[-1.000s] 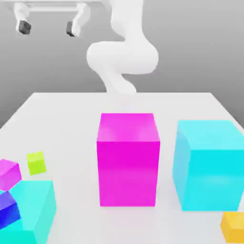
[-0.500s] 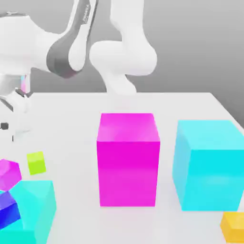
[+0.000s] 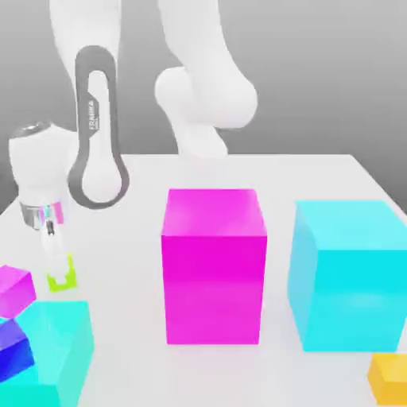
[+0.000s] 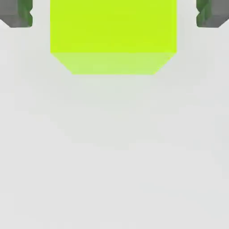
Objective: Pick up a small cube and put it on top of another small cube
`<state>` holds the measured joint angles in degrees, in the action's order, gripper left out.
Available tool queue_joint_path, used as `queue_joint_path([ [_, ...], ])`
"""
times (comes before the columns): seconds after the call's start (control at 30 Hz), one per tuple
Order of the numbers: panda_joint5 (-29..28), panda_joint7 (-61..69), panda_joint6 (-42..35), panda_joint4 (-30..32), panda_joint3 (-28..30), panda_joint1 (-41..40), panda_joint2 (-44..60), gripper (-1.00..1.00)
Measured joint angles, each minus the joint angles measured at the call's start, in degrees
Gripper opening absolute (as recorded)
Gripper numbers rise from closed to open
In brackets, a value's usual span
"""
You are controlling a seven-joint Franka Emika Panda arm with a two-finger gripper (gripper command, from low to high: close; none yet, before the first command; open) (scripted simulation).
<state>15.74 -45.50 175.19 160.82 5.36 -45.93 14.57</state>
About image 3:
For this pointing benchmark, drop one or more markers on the small blue cube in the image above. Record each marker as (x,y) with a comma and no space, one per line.
(14,353)

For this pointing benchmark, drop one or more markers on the large teal box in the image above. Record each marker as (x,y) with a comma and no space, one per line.
(60,343)

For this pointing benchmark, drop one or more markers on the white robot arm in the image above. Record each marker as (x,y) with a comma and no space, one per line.
(206,95)

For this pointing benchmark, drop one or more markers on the small violet cube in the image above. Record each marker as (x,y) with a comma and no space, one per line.
(16,289)

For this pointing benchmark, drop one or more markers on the large cyan box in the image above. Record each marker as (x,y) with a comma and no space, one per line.
(353,292)

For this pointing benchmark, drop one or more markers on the small lime cube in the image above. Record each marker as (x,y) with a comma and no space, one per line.
(71,279)

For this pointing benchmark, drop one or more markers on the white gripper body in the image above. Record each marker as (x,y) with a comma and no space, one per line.
(52,251)

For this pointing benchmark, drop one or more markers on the small yellow cube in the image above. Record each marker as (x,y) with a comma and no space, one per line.
(391,381)

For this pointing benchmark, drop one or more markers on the large magenta box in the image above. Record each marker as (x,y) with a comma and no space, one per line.
(213,286)

